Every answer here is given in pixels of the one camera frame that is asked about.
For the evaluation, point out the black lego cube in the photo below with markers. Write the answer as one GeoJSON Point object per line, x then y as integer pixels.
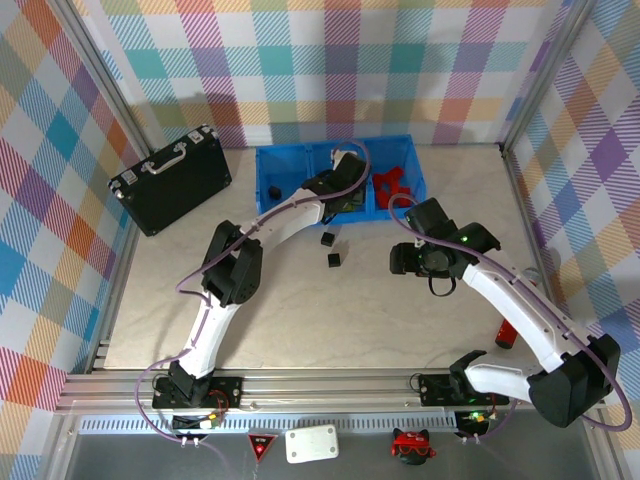
{"type": "Point", "coordinates": [274, 191]}
{"type": "Point", "coordinates": [333, 260]}
{"type": "Point", "coordinates": [327, 239]}

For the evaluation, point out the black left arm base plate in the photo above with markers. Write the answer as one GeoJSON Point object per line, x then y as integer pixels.
{"type": "Point", "coordinates": [225, 392]}

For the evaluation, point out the aluminium frame post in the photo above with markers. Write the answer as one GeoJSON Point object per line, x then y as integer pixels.
{"type": "Point", "coordinates": [103, 65]}
{"type": "Point", "coordinates": [547, 65]}

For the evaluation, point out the red triangle sticker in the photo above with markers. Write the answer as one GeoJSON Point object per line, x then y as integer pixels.
{"type": "Point", "coordinates": [260, 445]}

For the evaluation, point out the black cat toy red glasses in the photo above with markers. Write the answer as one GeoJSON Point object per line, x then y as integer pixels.
{"type": "Point", "coordinates": [414, 444]}

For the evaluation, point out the aluminium side rail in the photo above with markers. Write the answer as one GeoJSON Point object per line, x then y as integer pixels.
{"type": "Point", "coordinates": [126, 247]}
{"type": "Point", "coordinates": [522, 210]}

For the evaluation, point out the blue three-compartment bin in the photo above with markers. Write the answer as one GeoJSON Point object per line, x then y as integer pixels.
{"type": "Point", "coordinates": [285, 165]}

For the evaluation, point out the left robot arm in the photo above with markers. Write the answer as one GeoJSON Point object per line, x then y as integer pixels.
{"type": "Point", "coordinates": [232, 270]}

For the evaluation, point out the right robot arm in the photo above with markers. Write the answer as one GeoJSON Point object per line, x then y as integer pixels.
{"type": "Point", "coordinates": [575, 390]}

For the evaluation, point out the white plastic box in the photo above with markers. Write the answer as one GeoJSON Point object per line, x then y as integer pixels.
{"type": "Point", "coordinates": [312, 445]}

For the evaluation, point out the aluminium frame rail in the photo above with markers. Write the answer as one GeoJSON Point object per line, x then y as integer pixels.
{"type": "Point", "coordinates": [325, 390]}

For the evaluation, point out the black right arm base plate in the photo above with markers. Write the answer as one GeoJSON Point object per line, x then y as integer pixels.
{"type": "Point", "coordinates": [435, 390]}

